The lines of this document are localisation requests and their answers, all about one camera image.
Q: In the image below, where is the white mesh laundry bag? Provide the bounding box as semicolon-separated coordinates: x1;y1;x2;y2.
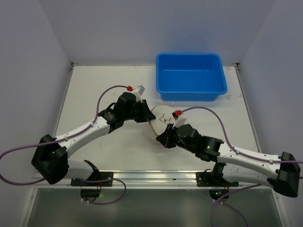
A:
143;105;175;145

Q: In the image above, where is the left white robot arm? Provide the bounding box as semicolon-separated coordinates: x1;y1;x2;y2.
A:
31;92;156;184

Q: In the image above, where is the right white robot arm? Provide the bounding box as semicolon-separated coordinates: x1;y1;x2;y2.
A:
156;124;301;198

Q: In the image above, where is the blue plastic bin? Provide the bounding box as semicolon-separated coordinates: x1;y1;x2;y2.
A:
156;53;228;102

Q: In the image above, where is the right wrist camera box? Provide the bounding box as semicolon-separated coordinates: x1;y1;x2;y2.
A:
172;110;187;128

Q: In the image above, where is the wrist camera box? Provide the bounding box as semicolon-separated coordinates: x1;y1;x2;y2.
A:
172;110;187;128
127;85;145;96

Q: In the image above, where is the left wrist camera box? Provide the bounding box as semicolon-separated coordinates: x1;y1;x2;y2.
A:
127;85;145;96

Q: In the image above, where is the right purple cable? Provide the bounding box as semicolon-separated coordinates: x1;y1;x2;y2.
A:
181;106;303;227

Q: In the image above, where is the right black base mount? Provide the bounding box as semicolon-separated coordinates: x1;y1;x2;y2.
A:
196;169;239;201

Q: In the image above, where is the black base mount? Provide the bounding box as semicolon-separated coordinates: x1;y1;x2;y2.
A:
71;171;114;202
196;169;239;201

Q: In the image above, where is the aluminium front rail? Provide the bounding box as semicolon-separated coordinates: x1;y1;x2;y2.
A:
33;169;282;189

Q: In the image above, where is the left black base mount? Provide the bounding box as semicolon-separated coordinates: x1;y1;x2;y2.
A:
71;171;114;202

